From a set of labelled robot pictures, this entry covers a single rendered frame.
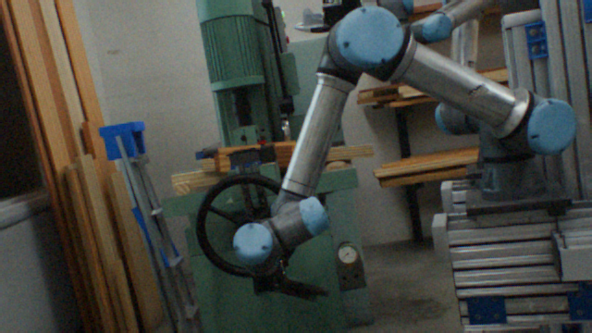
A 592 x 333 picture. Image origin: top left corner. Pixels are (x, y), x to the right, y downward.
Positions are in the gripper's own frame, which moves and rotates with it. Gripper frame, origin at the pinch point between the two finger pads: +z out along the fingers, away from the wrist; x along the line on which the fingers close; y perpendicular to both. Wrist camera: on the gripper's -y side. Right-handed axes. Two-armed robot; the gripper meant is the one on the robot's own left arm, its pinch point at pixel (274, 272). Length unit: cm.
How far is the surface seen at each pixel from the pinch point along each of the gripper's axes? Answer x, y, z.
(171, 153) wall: -90, -159, 232
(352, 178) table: 24.6, -29.8, 20.7
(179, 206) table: -28.5, -29.9, 20.8
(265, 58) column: 3, -84, 29
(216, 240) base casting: -19.2, -19.6, 26.8
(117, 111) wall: -123, -190, 214
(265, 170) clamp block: 0.1, -31.7, 8.7
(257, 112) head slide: -2, -63, 30
